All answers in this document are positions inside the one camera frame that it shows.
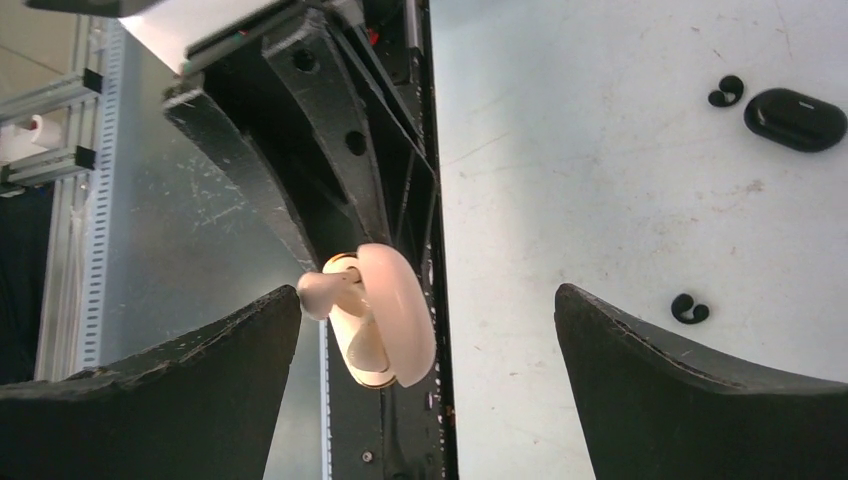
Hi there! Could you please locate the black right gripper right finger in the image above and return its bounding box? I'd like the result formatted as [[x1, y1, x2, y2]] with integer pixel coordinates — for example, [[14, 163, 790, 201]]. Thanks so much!
[[554, 284, 847, 479]]

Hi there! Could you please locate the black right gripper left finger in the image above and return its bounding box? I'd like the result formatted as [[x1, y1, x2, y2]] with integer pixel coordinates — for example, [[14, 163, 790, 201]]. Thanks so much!
[[1, 285, 301, 479]]

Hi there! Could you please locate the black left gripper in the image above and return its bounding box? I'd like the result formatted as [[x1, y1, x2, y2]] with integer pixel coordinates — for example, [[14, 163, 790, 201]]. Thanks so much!
[[162, 1, 438, 271]]

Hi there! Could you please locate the black earbud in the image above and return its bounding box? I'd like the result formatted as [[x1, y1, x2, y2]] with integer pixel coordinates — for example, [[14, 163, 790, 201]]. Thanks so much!
[[707, 75, 745, 108], [670, 293, 710, 325]]

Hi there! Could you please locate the beige earbud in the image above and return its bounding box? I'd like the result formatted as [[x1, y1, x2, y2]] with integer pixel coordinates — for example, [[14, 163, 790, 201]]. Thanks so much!
[[296, 268, 361, 320]]

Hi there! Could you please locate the beige earbud charging case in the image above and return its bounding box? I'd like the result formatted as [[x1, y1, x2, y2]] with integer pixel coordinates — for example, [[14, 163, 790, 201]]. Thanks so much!
[[322, 243, 436, 389]]

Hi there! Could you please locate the black earbud case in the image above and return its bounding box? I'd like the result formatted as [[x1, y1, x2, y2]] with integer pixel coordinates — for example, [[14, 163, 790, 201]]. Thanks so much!
[[743, 88, 847, 153]]

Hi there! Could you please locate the grey slotted cable duct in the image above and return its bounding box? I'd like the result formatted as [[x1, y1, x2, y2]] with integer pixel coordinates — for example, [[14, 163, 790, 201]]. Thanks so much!
[[71, 20, 126, 373]]

